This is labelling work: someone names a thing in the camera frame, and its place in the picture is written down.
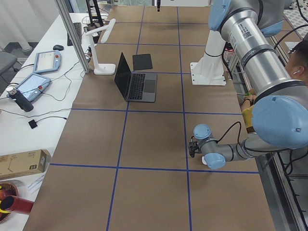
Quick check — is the black mouse pad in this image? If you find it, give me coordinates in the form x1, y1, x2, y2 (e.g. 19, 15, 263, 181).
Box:
132, 53, 153, 71

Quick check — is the grey laptop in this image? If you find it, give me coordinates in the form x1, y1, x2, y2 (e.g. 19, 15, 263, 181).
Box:
114, 53, 157, 103

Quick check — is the white computer mouse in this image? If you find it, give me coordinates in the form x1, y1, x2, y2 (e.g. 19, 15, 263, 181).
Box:
202, 156, 207, 165

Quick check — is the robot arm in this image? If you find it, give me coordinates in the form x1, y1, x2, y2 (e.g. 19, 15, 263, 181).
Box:
193, 0, 308, 170

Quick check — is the white desk lamp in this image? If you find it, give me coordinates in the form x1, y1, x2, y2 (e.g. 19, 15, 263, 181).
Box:
85, 18, 116, 75

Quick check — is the black computer mouse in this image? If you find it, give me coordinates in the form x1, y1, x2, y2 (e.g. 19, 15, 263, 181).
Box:
53, 44, 64, 51

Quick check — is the black keyboard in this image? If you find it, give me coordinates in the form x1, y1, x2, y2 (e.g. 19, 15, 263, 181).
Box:
67, 22, 82, 47

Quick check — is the blue teach pendant far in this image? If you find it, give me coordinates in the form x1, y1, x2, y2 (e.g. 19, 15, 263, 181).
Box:
33, 50, 62, 74

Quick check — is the blue teach pendant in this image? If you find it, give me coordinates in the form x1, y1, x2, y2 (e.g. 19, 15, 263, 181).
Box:
17, 73, 51, 102
33, 50, 62, 74

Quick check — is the person in yellow shirt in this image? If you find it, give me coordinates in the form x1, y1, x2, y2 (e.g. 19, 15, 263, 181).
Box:
241, 39, 308, 133

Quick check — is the blue teach pendant near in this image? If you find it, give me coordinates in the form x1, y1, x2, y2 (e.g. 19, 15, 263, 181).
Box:
17, 73, 51, 102

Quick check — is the black water bottle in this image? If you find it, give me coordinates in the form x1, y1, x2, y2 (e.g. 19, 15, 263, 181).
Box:
6, 86, 34, 112

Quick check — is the small black square device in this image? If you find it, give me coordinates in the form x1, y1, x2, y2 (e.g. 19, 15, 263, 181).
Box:
28, 119, 38, 129

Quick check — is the cardboard box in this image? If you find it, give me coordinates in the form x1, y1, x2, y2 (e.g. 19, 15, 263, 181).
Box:
0, 149, 51, 180

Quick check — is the wicker basket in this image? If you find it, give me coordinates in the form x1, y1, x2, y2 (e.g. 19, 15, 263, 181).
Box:
0, 182, 19, 223

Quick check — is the red cylinder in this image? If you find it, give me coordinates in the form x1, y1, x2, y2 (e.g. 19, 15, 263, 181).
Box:
0, 195, 34, 215

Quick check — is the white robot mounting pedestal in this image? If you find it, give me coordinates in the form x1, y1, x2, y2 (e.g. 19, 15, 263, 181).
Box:
190, 30, 226, 86

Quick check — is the aluminium frame post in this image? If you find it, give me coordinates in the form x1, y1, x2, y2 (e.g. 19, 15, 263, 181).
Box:
55, 0, 90, 74

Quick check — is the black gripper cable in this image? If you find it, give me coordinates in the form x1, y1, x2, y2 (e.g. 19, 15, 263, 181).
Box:
190, 121, 243, 147

